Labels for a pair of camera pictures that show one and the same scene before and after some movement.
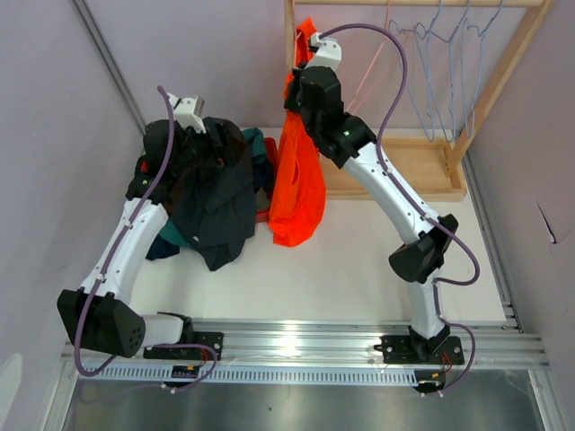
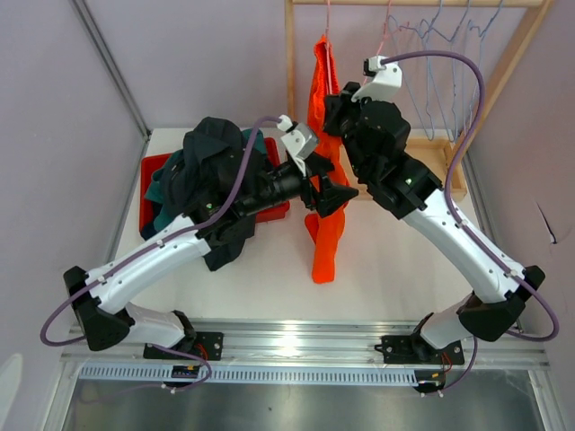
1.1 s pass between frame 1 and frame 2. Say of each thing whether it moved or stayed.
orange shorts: moved
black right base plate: stayed
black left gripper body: moved
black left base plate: stayed
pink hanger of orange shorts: moved
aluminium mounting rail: stayed
